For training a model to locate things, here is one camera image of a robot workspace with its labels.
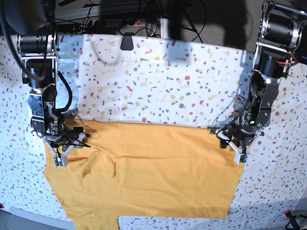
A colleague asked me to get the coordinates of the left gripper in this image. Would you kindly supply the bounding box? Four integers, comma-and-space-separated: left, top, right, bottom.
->
215, 124, 258, 161

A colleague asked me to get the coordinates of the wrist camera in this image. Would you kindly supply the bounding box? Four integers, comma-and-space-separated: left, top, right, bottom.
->
53, 156, 69, 168
235, 154, 248, 164

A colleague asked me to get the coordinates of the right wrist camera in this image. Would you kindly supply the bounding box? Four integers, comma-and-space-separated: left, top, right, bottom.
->
53, 156, 69, 168

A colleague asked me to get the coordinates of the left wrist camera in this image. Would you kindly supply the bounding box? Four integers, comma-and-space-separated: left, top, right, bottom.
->
235, 154, 248, 164

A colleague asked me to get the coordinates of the black table clamp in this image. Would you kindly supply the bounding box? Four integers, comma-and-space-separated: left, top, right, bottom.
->
120, 32, 134, 51

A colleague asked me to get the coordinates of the red clamp handle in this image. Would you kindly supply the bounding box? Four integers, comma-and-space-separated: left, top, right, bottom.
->
284, 210, 300, 230

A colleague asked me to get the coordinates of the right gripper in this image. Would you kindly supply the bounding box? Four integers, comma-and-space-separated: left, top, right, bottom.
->
43, 126, 91, 167

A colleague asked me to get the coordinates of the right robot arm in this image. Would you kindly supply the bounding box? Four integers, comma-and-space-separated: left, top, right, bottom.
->
0, 0, 90, 167

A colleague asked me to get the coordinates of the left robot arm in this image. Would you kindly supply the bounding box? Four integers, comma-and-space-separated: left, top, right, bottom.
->
49, 1, 307, 162

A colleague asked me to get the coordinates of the terrazzo pattern table cloth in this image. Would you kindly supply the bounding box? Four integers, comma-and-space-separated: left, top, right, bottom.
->
0, 34, 307, 230

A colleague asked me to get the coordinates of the black cable bundle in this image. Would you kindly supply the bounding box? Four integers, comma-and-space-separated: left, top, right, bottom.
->
134, 0, 240, 44

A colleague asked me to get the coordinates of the yellow T-shirt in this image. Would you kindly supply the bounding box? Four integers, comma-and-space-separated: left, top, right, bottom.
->
44, 120, 243, 230

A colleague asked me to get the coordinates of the aluminium profile post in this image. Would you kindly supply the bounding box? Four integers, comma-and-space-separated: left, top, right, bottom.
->
160, 18, 170, 39

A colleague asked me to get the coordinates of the black power strip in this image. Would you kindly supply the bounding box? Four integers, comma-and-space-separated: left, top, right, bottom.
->
88, 19, 147, 27

